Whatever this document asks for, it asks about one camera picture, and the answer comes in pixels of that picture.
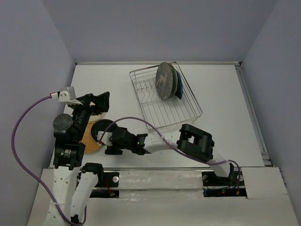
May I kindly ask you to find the cream plate with black mark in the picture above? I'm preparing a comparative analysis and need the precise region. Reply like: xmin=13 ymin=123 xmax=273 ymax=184
xmin=89 ymin=113 xmax=104 ymax=122

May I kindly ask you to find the steel wire dish rack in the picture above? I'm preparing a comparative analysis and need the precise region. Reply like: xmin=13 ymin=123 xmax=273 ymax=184
xmin=129 ymin=61 xmax=203 ymax=131

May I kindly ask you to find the teal flower plate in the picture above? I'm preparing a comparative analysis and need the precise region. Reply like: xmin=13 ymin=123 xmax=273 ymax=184
xmin=171 ymin=66 xmax=178 ymax=96

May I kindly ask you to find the round bamboo wooden plate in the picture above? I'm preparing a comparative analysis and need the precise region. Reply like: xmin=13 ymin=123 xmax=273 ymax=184
xmin=81 ymin=121 xmax=101 ymax=154

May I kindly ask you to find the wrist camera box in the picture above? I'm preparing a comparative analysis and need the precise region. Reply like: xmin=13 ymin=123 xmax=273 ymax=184
xmin=50 ymin=87 xmax=83 ymax=105
xmin=97 ymin=131 xmax=112 ymax=146

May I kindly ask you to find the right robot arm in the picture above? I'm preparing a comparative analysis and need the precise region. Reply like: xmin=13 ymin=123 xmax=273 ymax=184
xmin=97 ymin=124 xmax=234 ymax=185

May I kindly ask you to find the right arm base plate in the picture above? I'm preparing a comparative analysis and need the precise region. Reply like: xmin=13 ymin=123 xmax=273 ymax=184
xmin=202 ymin=171 xmax=247 ymax=197

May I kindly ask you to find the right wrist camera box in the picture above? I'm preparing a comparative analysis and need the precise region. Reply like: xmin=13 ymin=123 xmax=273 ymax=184
xmin=97 ymin=131 xmax=112 ymax=146

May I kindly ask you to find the purple cable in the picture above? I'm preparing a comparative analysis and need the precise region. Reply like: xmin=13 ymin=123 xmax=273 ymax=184
xmin=98 ymin=117 xmax=243 ymax=191
xmin=11 ymin=93 xmax=87 ymax=224

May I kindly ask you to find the grey deer plate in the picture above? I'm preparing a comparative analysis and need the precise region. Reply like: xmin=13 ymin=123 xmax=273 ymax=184
xmin=155 ymin=62 xmax=173 ymax=100

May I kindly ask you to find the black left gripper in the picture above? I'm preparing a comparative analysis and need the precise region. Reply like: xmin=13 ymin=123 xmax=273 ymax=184
xmin=71 ymin=90 xmax=111 ymax=140

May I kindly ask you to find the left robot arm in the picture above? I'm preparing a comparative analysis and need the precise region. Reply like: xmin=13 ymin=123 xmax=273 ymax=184
xmin=43 ymin=87 xmax=110 ymax=226

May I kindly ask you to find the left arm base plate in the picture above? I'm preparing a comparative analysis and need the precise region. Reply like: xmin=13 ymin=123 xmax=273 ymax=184
xmin=90 ymin=171 xmax=119 ymax=198

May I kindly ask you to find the dark blue patterned plate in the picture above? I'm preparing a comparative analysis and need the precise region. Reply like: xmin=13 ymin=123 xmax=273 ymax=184
xmin=175 ymin=70 xmax=183 ymax=99

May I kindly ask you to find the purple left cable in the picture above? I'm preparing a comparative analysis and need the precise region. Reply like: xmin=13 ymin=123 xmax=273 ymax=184
xmin=11 ymin=93 xmax=87 ymax=224

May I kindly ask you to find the black round plate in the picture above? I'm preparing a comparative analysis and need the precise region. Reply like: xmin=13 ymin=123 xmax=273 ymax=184
xmin=90 ymin=119 xmax=113 ymax=142

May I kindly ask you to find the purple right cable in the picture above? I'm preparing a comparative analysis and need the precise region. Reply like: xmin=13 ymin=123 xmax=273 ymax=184
xmin=98 ymin=117 xmax=243 ymax=191

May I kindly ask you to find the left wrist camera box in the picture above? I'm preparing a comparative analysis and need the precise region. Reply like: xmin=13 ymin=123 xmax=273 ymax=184
xmin=50 ymin=87 xmax=83 ymax=105

